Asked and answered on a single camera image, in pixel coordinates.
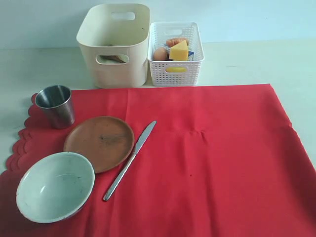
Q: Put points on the yellow lemon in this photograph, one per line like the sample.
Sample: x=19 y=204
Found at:
x=175 y=70

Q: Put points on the brown egg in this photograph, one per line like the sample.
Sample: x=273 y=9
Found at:
x=160 y=54

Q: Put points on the yellow cheese wedge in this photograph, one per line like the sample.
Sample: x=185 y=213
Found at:
x=179 y=52

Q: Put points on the small milk carton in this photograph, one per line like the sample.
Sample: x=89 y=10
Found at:
x=190 y=56

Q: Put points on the dark wooden spoon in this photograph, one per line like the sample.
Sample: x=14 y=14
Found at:
x=113 y=59

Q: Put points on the fried chicken piece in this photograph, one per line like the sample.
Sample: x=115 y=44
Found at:
x=174 y=41

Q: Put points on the stainless steel cup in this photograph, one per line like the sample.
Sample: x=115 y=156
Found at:
x=56 y=102

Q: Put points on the pale green ceramic bowl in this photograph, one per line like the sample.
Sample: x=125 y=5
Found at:
x=55 y=188

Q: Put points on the stainless steel table knife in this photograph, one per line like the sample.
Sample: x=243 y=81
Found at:
x=139 y=144

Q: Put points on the white perforated plastic basket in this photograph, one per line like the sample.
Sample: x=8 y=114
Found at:
x=159 y=33

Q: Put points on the brown wooden plate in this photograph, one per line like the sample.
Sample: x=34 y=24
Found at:
x=105 y=141

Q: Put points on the red tablecloth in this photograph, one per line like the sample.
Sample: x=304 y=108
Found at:
x=222 y=161

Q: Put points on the cream plastic bin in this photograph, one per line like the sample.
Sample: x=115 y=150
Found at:
x=116 y=29

